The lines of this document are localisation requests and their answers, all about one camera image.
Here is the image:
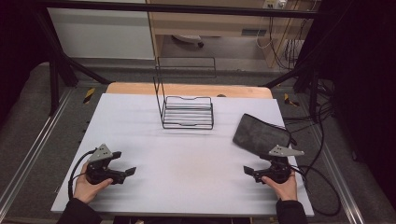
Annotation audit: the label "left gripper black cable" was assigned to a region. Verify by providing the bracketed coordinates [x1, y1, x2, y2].
[67, 148, 98, 201]

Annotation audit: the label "hanging cables under desk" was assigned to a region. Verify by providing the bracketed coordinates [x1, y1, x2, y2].
[255, 15, 308, 71]

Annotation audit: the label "black metal frame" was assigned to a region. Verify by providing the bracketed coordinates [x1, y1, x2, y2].
[31, 0, 326, 117]

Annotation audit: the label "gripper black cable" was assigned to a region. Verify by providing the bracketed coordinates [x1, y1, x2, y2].
[67, 148, 98, 201]
[289, 164, 343, 217]

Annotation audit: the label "office chair base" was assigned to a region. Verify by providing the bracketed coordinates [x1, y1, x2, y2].
[172, 34, 205, 49]

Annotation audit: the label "white table board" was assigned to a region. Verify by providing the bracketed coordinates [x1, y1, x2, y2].
[50, 92, 316, 217]

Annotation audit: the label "white power strip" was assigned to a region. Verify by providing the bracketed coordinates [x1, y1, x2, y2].
[262, 0, 288, 9]

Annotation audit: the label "person's left hand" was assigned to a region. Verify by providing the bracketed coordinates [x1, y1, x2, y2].
[73, 161, 114, 205]

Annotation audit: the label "yellow black floor tape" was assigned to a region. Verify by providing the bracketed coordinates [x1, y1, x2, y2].
[82, 87, 96, 105]
[283, 92, 300, 107]

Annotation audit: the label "white cabinet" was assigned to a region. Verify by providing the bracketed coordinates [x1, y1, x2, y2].
[46, 7, 156, 61]

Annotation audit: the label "bundle of black floor cables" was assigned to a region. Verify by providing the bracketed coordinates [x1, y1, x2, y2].
[281, 77, 336, 126]

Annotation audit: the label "dark grey cloth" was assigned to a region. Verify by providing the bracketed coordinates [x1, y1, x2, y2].
[232, 113, 297, 157]

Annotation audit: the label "light wooden desk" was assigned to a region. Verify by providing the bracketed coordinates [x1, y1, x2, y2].
[146, 0, 316, 69]

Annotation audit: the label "black wire rack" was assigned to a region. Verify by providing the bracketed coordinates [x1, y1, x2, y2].
[152, 56, 218, 131]

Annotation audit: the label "aluminium floor rail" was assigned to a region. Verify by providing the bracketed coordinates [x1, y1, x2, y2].
[0, 89, 75, 213]
[310, 124, 366, 224]

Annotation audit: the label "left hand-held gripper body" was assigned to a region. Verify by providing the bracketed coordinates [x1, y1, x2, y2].
[85, 143, 127, 186]

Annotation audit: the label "person's right hand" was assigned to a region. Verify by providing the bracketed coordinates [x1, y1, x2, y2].
[261, 171, 299, 202]

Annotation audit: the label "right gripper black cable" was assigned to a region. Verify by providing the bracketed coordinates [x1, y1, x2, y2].
[289, 164, 343, 217]

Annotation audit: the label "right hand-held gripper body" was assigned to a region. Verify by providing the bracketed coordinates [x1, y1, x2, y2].
[252, 145, 305, 185]

